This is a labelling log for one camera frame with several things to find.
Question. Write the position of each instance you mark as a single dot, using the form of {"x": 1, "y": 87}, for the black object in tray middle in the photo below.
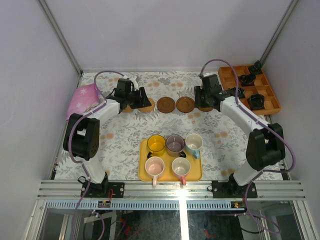
{"x": 247, "y": 80}

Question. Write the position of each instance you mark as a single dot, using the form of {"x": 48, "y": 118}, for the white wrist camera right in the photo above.
{"x": 203, "y": 75}

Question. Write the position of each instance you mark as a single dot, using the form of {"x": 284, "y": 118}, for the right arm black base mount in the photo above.
{"x": 231, "y": 190}

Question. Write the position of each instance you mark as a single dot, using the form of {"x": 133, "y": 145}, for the black object in tray back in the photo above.
{"x": 256, "y": 68}

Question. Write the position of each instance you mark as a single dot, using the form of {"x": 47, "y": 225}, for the blue mug cream inside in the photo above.
{"x": 193, "y": 145}

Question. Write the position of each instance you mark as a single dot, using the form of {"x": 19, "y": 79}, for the black clip on tray right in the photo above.
{"x": 182, "y": 154}

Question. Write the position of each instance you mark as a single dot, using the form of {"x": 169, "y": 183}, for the pink star cloth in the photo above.
{"x": 83, "y": 99}

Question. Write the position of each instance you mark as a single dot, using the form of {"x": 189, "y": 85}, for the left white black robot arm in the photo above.
{"x": 82, "y": 135}

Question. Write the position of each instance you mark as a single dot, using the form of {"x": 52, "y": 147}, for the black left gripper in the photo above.
{"x": 137, "y": 99}

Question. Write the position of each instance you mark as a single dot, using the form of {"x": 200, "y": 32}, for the black object in tray front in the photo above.
{"x": 256, "y": 102}

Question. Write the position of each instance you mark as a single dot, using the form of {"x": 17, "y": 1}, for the black object in tray left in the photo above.
{"x": 239, "y": 92}

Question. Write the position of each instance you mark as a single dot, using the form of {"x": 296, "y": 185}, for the black object in tray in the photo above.
{"x": 256, "y": 68}
{"x": 247, "y": 80}
{"x": 239, "y": 92}
{"x": 256, "y": 102}

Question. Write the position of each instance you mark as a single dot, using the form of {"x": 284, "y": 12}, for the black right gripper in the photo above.
{"x": 198, "y": 91}

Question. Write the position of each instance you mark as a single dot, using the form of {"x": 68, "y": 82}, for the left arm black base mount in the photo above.
{"x": 106, "y": 189}

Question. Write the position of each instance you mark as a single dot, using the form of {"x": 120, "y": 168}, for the aluminium front rail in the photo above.
{"x": 273, "y": 190}

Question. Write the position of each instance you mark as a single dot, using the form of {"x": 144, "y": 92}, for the dark brown wooden coaster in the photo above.
{"x": 205, "y": 109}
{"x": 166, "y": 105}
{"x": 185, "y": 104}

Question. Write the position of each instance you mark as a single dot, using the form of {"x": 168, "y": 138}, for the black clip on tray left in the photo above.
{"x": 149, "y": 155}

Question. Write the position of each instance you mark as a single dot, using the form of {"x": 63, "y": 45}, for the yellow plastic tray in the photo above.
{"x": 195, "y": 173}

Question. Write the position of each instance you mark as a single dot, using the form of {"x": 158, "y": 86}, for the pink mug left front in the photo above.
{"x": 155, "y": 168}

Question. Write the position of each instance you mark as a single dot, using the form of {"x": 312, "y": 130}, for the orange compartment tray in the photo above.
{"x": 261, "y": 86}

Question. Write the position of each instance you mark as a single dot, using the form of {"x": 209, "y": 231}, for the cream mug pink handle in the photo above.
{"x": 180, "y": 168}

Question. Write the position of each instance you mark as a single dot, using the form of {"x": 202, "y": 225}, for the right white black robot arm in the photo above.
{"x": 264, "y": 148}

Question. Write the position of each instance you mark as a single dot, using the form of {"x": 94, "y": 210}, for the purple mug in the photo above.
{"x": 174, "y": 145}

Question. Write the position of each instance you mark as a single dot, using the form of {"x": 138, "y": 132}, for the yellow glass cup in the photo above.
{"x": 157, "y": 145}

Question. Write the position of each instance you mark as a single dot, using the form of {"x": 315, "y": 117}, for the black clip on tray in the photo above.
{"x": 149, "y": 155}
{"x": 182, "y": 154}

